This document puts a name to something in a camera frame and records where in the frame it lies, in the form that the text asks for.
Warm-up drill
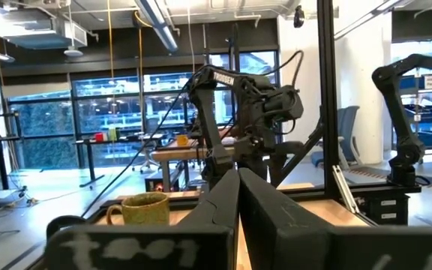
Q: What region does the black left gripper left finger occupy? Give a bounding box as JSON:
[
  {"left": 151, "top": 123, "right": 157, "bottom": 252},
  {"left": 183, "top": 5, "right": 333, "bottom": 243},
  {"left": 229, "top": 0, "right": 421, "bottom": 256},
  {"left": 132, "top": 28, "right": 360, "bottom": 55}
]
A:
[{"left": 45, "top": 168, "right": 242, "bottom": 270}]

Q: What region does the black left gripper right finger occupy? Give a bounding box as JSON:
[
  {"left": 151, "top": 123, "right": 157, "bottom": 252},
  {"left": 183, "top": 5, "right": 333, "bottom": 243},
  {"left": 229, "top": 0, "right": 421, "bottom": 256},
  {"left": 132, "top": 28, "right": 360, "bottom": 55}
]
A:
[{"left": 238, "top": 167, "right": 432, "bottom": 270}]

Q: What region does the yellow-green glazed ceramic mug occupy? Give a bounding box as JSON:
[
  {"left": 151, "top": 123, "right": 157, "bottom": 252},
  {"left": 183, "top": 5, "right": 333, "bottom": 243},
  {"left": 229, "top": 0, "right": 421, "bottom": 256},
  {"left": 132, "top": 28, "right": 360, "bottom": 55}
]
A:
[{"left": 106, "top": 192, "right": 171, "bottom": 226}]

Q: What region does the black diagonal rig brace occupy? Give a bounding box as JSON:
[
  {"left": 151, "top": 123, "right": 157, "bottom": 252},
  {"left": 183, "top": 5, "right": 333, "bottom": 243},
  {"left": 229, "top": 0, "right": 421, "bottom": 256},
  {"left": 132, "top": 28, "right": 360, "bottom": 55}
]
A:
[{"left": 275, "top": 119, "right": 325, "bottom": 188}]

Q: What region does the black box with red light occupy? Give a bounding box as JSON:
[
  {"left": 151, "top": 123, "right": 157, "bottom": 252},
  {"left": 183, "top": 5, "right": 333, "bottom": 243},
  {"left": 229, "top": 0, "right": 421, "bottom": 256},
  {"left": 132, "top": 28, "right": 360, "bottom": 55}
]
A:
[{"left": 144, "top": 175, "right": 182, "bottom": 193}]

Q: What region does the blue office chair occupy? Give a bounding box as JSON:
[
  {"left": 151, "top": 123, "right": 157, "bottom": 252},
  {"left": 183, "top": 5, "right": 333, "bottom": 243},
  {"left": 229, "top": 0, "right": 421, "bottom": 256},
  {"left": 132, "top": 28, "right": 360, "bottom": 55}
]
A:
[{"left": 310, "top": 105, "right": 364, "bottom": 170}]

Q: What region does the wooden background workbench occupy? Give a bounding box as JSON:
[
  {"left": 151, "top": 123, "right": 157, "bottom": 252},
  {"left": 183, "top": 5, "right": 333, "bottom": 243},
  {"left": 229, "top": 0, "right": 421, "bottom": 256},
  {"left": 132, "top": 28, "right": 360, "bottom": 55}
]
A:
[{"left": 151, "top": 138, "right": 239, "bottom": 193}]

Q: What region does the black labelled control box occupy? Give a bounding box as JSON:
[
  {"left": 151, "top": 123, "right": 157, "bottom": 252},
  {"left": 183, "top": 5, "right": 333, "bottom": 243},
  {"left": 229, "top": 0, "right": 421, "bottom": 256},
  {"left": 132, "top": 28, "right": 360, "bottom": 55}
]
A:
[{"left": 367, "top": 194, "right": 411, "bottom": 226}]

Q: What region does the black background desk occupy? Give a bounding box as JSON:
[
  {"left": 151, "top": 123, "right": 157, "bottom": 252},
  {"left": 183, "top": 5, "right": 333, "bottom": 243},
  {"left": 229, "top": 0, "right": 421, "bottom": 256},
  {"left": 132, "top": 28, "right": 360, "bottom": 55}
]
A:
[{"left": 72, "top": 134, "right": 164, "bottom": 188}]

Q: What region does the dark swivel office chair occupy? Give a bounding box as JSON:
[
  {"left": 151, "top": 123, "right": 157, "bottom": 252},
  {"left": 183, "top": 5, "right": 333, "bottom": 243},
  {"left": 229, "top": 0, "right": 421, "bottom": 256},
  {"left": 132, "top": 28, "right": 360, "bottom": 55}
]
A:
[{"left": 132, "top": 118, "right": 164, "bottom": 174}]

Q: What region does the blue ceiling beam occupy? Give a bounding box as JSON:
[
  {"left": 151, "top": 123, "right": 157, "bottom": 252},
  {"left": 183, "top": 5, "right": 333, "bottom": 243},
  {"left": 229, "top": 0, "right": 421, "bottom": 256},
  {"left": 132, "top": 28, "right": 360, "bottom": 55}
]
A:
[{"left": 133, "top": 0, "right": 179, "bottom": 53}]

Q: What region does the round white ceiling fixture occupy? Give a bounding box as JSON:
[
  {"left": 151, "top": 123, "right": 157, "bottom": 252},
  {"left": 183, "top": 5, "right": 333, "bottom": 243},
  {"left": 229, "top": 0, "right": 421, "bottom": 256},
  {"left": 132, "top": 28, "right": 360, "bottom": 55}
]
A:
[{"left": 63, "top": 46, "right": 84, "bottom": 58}]

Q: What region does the grey ceiling ventilation unit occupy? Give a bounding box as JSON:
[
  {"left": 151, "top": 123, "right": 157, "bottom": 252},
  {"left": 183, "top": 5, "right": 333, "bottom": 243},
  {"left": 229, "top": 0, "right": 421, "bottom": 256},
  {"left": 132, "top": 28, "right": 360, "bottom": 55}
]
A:
[{"left": 0, "top": 7, "right": 89, "bottom": 50}]

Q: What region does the black looped gripper cable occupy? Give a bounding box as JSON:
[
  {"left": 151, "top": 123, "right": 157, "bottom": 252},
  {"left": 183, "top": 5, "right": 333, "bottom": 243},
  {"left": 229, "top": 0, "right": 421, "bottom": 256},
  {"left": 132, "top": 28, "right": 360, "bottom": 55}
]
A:
[{"left": 264, "top": 49, "right": 305, "bottom": 89}]

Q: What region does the black vertical rig post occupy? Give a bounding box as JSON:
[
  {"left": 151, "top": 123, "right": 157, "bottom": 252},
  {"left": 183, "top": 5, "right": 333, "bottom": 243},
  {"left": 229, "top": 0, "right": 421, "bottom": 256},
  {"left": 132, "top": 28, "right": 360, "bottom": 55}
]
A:
[{"left": 316, "top": 0, "right": 341, "bottom": 200}]

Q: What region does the silver slanted metal bracket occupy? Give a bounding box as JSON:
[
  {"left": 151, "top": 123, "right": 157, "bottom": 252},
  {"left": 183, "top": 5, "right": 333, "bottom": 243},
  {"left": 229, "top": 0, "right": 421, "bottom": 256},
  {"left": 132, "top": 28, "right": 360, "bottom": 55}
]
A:
[{"left": 331, "top": 164, "right": 362, "bottom": 215}]

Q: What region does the black curved table-edge bracket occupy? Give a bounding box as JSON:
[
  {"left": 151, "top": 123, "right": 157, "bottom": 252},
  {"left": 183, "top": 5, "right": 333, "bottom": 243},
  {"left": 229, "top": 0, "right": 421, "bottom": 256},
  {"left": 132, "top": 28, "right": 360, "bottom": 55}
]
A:
[{"left": 45, "top": 215, "right": 86, "bottom": 241}]

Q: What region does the black ceiling-hung camera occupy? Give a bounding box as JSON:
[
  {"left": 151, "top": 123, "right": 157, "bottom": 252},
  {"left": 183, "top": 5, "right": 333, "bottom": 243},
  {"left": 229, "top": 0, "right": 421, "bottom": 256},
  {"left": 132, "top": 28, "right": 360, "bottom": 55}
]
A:
[{"left": 292, "top": 4, "right": 306, "bottom": 29}]

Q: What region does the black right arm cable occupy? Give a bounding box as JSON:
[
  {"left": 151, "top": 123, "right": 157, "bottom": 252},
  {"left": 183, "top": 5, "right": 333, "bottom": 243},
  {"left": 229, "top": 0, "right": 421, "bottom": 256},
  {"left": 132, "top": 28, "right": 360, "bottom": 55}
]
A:
[{"left": 80, "top": 69, "right": 202, "bottom": 218}]

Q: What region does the yellow hanging cord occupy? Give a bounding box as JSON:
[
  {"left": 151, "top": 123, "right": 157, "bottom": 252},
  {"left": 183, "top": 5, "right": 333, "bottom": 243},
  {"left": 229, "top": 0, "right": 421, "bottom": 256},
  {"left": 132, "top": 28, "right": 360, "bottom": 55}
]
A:
[
  {"left": 133, "top": 10, "right": 146, "bottom": 127},
  {"left": 106, "top": 0, "right": 115, "bottom": 82}
]

